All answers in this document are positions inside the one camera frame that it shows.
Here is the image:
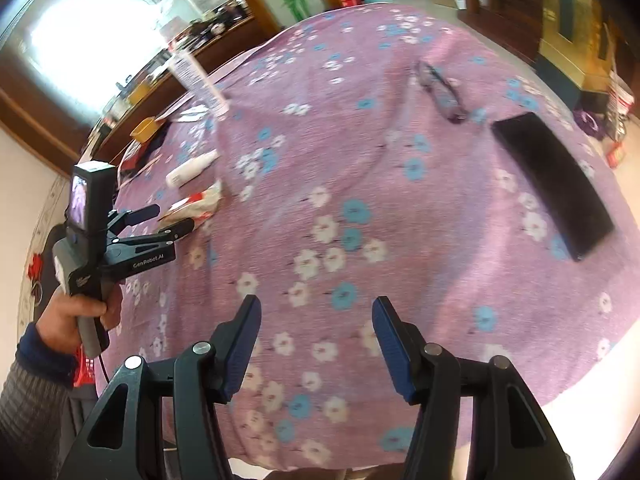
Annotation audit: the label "person's left forearm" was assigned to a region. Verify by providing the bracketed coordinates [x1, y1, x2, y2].
[0, 323, 77, 479]

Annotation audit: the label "person's left hand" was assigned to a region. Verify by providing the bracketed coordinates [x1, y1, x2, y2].
[36, 284, 122, 356]

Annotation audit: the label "white red paper bag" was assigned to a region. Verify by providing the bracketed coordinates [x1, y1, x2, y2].
[157, 180, 224, 230]

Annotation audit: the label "red cloth on sofa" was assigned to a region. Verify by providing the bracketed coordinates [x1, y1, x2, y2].
[27, 252, 44, 283]

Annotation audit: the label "small white bottle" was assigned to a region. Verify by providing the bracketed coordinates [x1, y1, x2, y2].
[165, 150, 219, 188]

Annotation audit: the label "dark red pouch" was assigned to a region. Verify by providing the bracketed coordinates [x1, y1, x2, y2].
[119, 122, 169, 178]

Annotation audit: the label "yellow square dish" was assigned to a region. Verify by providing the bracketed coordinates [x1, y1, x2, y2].
[130, 117, 165, 144]

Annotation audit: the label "wooden brick-pattern counter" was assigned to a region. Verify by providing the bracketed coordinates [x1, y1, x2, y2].
[85, 18, 282, 162]

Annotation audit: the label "white lotion tube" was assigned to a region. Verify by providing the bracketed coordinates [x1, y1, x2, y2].
[169, 50, 229, 117]

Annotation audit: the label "purple floral tablecloth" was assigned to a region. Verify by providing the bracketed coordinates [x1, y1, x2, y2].
[104, 4, 639, 469]

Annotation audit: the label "black smartphone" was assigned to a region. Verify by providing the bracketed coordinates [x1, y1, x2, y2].
[491, 112, 614, 261]

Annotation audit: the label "eyeglasses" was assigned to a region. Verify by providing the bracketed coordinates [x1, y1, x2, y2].
[416, 61, 469, 125]

